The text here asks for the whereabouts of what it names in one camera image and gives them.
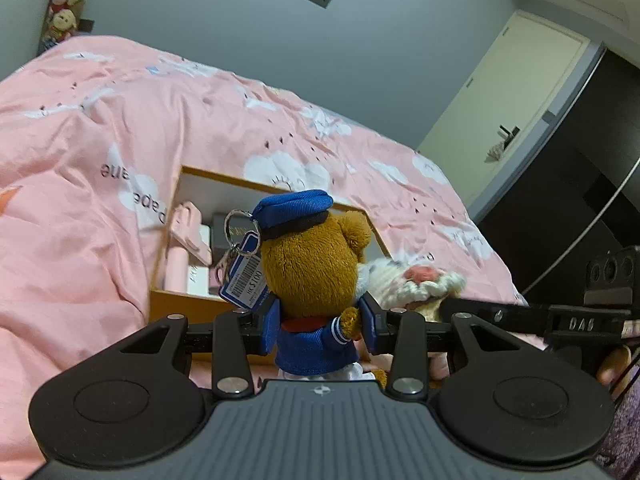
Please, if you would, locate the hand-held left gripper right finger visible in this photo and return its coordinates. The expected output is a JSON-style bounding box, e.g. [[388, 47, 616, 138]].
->
[[359, 291, 520, 396]]

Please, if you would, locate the brown bear plush keychain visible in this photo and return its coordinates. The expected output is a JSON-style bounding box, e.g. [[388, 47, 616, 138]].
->
[[216, 189, 390, 390]]

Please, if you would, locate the pink printed blanket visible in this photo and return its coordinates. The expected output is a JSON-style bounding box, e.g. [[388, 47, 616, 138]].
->
[[0, 35, 531, 471]]

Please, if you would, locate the black wardrobe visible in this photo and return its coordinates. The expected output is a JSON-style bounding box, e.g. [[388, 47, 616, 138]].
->
[[475, 47, 640, 306]]

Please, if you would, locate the white knitted plush toy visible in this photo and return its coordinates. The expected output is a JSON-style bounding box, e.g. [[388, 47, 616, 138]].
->
[[356, 254, 468, 322]]

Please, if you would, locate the orange cardboard box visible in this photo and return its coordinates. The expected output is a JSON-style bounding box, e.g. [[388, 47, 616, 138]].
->
[[149, 165, 393, 361]]

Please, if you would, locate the pile of plush toys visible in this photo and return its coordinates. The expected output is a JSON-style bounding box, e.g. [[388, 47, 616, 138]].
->
[[39, 0, 98, 53]]

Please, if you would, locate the person's right hand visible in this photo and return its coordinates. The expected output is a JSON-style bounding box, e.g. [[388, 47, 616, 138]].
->
[[595, 346, 640, 401]]

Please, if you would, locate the black door handle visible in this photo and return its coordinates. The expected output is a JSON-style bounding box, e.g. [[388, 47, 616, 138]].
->
[[499, 124, 521, 152]]

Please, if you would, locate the cream door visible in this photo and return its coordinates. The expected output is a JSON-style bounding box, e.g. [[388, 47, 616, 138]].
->
[[417, 10, 593, 206]]

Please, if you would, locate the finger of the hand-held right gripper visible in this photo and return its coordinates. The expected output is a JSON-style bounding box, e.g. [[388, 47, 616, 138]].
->
[[440, 299, 551, 336]]

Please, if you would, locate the person's purple clothing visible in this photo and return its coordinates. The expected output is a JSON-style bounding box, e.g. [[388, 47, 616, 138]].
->
[[592, 395, 640, 480]]

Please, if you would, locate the small black box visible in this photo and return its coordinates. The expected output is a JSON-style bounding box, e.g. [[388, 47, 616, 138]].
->
[[210, 211, 258, 261]]

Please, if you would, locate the pink plastic case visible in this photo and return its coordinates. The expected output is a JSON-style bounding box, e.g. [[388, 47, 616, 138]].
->
[[167, 201, 213, 266]]

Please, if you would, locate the pink bottle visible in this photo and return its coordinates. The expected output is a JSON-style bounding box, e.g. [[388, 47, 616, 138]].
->
[[162, 246, 191, 293]]

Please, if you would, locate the small white box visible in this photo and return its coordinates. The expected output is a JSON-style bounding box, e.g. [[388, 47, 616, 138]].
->
[[186, 265, 223, 298]]

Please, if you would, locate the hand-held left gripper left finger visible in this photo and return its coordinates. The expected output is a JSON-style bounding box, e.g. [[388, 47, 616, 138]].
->
[[120, 294, 282, 395]]

